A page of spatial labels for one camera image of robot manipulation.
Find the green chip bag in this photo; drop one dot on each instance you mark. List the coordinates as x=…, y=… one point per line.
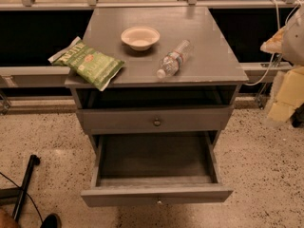
x=92, y=65

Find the black metal stand leg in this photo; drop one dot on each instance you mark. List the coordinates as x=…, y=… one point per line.
x=16, y=195

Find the clear plastic water bottle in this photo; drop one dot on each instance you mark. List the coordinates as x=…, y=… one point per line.
x=174, y=60

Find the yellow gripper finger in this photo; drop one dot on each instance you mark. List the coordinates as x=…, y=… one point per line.
x=287, y=94
x=274, y=44

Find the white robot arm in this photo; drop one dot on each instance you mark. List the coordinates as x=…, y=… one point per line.
x=293, y=39

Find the metal railing frame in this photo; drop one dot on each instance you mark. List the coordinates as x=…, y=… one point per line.
x=33, y=20

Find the grey open lower drawer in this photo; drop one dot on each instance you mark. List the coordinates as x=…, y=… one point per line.
x=161, y=168

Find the grey upper drawer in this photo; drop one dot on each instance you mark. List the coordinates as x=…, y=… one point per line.
x=153, y=120

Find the grey wooden nightstand cabinet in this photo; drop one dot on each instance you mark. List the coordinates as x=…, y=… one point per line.
x=179, y=75

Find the white paper bowl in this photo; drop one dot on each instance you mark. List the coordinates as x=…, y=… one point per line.
x=140, y=38

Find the black shoe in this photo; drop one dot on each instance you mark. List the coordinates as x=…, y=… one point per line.
x=51, y=221

